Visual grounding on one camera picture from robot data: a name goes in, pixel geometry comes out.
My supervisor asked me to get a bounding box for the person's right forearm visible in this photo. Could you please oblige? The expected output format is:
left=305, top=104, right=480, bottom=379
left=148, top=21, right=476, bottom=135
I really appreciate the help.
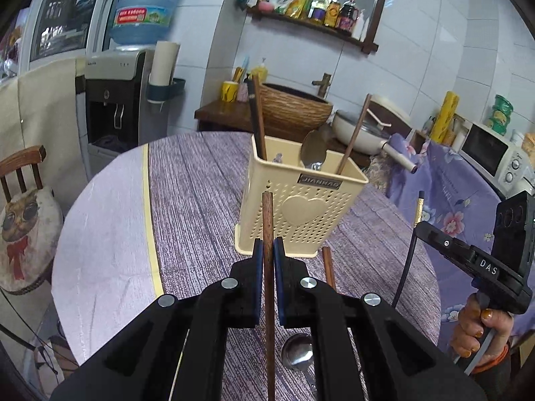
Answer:
left=468, top=340, right=516, bottom=401

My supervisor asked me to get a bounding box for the cream pot with handle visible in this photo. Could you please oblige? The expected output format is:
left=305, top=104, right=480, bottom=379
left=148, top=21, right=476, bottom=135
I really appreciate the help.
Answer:
left=332, top=109, right=418, bottom=174

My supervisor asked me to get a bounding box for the teal roll holder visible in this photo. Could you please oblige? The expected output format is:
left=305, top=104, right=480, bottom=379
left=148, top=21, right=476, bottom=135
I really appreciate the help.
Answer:
left=144, top=77, right=187, bottom=105

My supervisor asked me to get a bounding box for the blue water jug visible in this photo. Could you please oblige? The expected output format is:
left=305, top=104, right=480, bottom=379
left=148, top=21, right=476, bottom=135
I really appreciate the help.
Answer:
left=109, top=0, right=189, bottom=47

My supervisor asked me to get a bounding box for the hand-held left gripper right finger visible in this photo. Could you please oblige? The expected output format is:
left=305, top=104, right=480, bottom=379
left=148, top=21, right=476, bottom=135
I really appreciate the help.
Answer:
left=273, top=238, right=488, bottom=401

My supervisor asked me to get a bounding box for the stack of green cans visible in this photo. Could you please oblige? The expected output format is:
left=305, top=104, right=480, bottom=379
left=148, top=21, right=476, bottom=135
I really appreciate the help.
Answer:
left=489, top=94, right=519, bottom=137

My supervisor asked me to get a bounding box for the dark soy sauce bottle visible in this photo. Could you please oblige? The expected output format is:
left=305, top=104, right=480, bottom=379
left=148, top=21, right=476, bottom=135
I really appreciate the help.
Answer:
left=336, top=0, right=360, bottom=34

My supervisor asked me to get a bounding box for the bronze faucet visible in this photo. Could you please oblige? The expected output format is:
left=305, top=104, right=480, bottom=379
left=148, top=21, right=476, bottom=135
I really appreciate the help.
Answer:
left=312, top=73, right=332, bottom=99

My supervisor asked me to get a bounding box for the wooden chair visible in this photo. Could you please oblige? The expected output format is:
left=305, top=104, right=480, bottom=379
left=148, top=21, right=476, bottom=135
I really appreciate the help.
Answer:
left=0, top=145, right=64, bottom=298

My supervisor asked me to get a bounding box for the clear oil bottle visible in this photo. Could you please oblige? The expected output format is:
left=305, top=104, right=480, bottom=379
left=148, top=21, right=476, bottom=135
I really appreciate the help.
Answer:
left=309, top=0, right=331, bottom=24

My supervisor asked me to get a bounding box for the white microwave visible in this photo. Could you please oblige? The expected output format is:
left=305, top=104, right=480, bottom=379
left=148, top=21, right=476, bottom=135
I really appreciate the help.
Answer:
left=458, top=120, right=535, bottom=200

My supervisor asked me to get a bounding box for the cat print seat cushion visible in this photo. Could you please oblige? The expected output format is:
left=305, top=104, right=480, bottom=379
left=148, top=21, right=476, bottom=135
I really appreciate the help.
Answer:
left=0, top=188, right=64, bottom=296

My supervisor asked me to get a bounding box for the person's right hand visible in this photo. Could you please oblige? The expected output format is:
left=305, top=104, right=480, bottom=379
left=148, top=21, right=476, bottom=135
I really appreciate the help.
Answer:
left=451, top=293, right=514, bottom=361

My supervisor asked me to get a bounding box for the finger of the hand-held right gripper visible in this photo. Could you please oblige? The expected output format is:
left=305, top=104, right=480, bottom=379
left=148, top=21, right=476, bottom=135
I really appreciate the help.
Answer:
left=415, top=221, right=477, bottom=279

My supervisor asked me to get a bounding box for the wicker basin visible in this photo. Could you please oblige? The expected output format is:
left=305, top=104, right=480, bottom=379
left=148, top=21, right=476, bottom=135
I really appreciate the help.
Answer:
left=253, top=83, right=334, bottom=133

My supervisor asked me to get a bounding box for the yellow foil roll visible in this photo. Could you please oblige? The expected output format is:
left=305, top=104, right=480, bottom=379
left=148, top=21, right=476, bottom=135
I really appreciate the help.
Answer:
left=429, top=90, right=460, bottom=145

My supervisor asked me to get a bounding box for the large spoon with wooden handle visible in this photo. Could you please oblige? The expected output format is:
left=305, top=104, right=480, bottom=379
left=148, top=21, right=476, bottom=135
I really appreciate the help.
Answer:
left=280, top=333, right=319, bottom=401

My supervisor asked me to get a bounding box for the yellow cup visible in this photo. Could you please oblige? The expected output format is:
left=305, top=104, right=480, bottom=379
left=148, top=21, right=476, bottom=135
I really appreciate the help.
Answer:
left=220, top=80, right=240, bottom=103

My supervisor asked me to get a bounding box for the beige cloth cover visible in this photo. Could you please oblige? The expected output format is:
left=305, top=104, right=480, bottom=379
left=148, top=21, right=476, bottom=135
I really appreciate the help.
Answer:
left=0, top=55, right=91, bottom=228

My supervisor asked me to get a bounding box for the dark wooden counter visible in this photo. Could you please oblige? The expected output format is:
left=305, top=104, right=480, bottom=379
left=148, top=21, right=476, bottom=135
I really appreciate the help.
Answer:
left=194, top=99, right=373, bottom=168

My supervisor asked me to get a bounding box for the dark wooden mirror shelf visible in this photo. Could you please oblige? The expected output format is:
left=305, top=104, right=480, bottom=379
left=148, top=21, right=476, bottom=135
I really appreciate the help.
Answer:
left=246, top=0, right=395, bottom=55

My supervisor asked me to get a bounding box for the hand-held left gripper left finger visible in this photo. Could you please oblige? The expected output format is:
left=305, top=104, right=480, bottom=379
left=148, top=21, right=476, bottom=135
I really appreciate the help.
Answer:
left=50, top=239, right=264, bottom=401

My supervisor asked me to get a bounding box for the cream perforated utensil holder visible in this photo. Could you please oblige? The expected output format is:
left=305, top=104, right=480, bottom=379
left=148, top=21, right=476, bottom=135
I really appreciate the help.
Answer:
left=234, top=135, right=370, bottom=259

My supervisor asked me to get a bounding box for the white slim bottle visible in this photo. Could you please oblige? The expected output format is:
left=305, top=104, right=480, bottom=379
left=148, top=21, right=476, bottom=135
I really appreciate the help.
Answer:
left=352, top=8, right=371, bottom=42

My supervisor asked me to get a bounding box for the yellow soap bottle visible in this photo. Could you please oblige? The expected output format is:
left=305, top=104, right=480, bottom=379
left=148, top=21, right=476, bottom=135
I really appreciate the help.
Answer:
left=250, top=56, right=269, bottom=85

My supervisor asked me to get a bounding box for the long metal spoon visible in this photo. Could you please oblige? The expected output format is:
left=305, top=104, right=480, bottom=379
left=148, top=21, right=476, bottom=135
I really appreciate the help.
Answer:
left=300, top=128, right=332, bottom=172

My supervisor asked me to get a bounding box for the grey water dispenser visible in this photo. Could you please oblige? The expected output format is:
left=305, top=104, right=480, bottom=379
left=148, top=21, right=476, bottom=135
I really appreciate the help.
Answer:
left=84, top=48, right=155, bottom=170

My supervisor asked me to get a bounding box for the grey cable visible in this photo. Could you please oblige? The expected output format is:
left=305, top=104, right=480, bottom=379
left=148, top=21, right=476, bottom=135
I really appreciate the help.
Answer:
left=459, top=327, right=498, bottom=375

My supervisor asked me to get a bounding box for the amber sauce bottle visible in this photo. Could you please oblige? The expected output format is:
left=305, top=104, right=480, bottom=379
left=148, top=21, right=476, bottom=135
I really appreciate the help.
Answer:
left=324, top=0, right=342, bottom=28

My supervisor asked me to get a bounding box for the yellow seasoning packet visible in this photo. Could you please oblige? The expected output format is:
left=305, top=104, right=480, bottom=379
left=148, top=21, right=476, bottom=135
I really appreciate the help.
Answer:
left=275, top=0, right=312, bottom=20

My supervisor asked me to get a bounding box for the glass sliding window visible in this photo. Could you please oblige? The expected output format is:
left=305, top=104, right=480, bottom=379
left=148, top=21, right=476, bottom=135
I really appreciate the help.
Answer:
left=28, top=0, right=127, bottom=68

